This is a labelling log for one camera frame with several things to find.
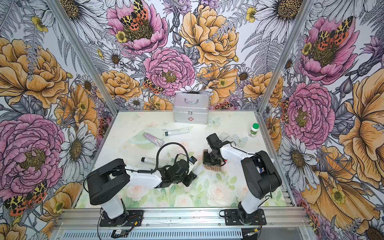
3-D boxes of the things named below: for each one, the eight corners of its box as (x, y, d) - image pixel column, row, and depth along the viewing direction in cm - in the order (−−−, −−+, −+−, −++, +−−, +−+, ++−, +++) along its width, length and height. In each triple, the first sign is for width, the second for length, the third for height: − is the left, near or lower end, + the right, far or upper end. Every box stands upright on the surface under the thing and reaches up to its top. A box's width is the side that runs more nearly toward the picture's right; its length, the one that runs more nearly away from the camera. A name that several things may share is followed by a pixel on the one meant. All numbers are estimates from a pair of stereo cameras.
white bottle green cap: (248, 137, 109) (251, 128, 101) (248, 130, 112) (252, 122, 105) (254, 138, 108) (259, 129, 100) (255, 132, 112) (259, 123, 104)
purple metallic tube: (141, 138, 108) (140, 135, 106) (145, 134, 110) (144, 131, 108) (160, 147, 103) (160, 145, 101) (164, 143, 105) (163, 140, 103)
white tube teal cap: (165, 136, 109) (164, 134, 107) (165, 133, 111) (164, 131, 108) (189, 132, 112) (189, 129, 110) (188, 129, 113) (188, 126, 111)
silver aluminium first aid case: (174, 124, 116) (171, 108, 104) (176, 107, 128) (174, 92, 116) (208, 124, 116) (210, 108, 104) (207, 107, 128) (208, 92, 116)
